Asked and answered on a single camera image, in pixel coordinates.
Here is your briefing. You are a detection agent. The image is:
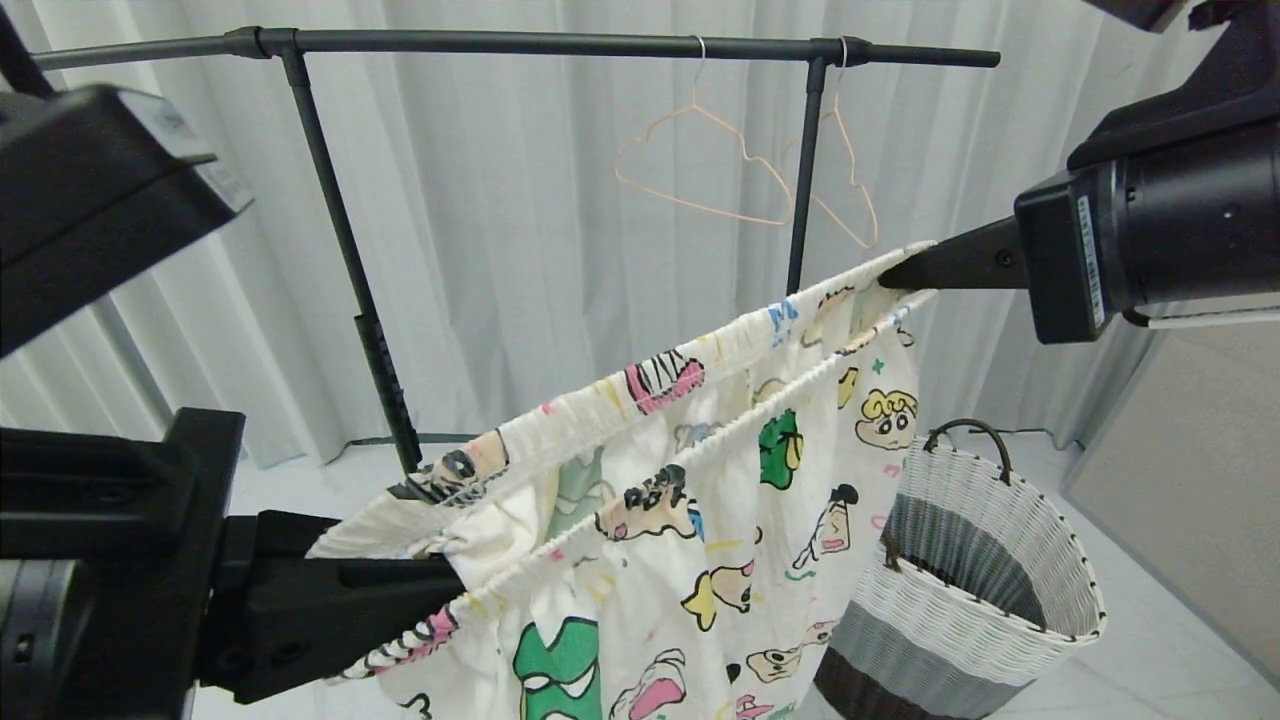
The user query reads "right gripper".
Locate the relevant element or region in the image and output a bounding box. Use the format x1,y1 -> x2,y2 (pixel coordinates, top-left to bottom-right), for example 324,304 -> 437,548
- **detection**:
877,125 -> 1280,347

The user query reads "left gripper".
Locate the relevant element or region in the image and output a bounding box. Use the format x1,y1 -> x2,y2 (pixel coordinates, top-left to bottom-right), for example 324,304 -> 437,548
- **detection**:
0,405 -> 471,720

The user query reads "pink clothes hanger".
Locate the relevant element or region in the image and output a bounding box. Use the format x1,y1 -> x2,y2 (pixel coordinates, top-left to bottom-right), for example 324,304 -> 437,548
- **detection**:
613,36 -> 796,229
780,38 -> 881,251

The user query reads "cream printed garment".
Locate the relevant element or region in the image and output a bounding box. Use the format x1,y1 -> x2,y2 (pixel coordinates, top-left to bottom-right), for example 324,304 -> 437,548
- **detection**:
305,240 -> 941,720

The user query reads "white laundry basket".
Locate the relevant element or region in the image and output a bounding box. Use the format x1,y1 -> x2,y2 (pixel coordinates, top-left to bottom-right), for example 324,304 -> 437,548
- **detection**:
812,418 -> 1108,720

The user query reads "black clothes rack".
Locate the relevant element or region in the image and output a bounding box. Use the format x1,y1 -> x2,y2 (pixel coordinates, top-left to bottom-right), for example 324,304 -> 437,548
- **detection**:
30,27 -> 1002,476

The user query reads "white curtain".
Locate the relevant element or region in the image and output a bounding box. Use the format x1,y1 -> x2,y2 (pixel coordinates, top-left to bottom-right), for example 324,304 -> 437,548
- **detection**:
0,0 -> 1280,471

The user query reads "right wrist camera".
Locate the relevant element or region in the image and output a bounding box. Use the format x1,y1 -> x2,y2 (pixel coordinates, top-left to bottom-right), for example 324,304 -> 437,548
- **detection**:
1065,0 -> 1280,171

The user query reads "black cable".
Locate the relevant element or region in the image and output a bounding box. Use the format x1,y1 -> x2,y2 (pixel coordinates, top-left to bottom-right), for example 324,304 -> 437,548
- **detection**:
0,8 -> 53,99

